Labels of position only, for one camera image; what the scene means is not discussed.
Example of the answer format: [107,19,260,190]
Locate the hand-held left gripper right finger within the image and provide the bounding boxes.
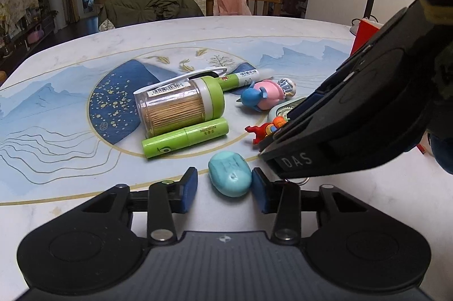
[251,167,372,247]

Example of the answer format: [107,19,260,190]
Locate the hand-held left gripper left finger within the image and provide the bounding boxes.
[76,167,199,247]

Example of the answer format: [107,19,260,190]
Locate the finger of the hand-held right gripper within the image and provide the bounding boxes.
[317,43,376,93]
[259,81,341,156]

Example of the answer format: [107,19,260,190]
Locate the grey-blue correction tape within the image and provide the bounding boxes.
[267,96,312,123]

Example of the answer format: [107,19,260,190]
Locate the teal oval eraser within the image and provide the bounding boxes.
[208,150,253,198]

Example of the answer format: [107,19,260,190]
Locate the red cardboard box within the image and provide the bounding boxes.
[350,19,383,57]

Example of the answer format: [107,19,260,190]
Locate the orange toy keychain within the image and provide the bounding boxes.
[244,115,289,146]

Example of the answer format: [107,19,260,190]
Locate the pink pig figure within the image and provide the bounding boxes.
[236,78,297,112]

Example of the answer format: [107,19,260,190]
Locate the green lip balm tube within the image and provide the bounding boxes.
[142,117,229,160]

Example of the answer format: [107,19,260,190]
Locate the person's right hand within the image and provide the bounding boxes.
[428,133,453,176]

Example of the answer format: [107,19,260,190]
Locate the green marker pen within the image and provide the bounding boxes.
[219,68,274,94]

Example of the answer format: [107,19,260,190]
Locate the toothpick jar green lid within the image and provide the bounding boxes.
[134,76,225,139]

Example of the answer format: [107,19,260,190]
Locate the white pen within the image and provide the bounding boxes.
[136,67,229,96]

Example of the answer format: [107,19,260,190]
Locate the pink cloth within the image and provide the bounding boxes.
[213,0,253,17]

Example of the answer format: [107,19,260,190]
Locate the cream puffy jacket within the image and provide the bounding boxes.
[98,18,117,33]

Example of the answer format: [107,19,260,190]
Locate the green jacket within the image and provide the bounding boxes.
[101,0,204,29]

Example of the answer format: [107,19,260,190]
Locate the dark low cabinet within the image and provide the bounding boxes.
[0,16,57,65]

